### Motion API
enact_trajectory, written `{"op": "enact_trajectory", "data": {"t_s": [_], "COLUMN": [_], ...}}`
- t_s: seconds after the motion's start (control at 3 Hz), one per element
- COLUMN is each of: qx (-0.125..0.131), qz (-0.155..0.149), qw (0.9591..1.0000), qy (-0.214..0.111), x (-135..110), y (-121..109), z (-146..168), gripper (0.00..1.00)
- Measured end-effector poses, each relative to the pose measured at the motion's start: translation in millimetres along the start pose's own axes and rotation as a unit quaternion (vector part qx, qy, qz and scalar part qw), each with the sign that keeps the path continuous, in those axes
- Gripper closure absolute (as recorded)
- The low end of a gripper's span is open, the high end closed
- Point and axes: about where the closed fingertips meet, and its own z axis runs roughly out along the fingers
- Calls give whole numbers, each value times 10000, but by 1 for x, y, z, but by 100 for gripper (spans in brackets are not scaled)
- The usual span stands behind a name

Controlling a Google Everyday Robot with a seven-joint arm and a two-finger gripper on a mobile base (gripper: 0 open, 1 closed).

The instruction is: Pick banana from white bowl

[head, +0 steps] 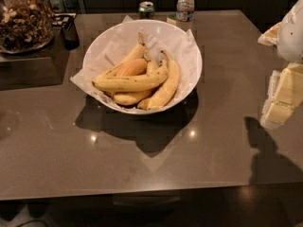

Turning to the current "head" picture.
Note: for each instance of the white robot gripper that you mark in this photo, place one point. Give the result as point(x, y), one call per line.
point(292, 32)

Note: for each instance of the right curved yellow banana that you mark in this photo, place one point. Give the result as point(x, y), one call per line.
point(166, 91)

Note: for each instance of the orange-tinted banana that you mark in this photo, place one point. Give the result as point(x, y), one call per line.
point(132, 68)

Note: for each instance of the white bowl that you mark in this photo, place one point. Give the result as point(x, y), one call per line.
point(192, 63)

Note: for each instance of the back yellow banana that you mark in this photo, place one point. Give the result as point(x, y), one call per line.
point(134, 55)

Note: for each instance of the bottom short yellow banana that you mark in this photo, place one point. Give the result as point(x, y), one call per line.
point(130, 98)

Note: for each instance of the front long yellow banana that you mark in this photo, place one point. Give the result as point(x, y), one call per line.
point(133, 83)

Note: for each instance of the white paper bowl liner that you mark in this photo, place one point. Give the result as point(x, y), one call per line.
point(120, 38)

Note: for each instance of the clear plastic water bottle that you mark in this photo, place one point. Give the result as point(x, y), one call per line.
point(185, 13)

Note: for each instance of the green soda can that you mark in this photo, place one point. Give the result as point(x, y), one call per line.
point(146, 10)

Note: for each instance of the dark raised counter tray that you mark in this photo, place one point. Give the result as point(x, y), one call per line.
point(43, 67)

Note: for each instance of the glass jar of nuts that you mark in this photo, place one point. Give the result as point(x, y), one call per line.
point(25, 25)

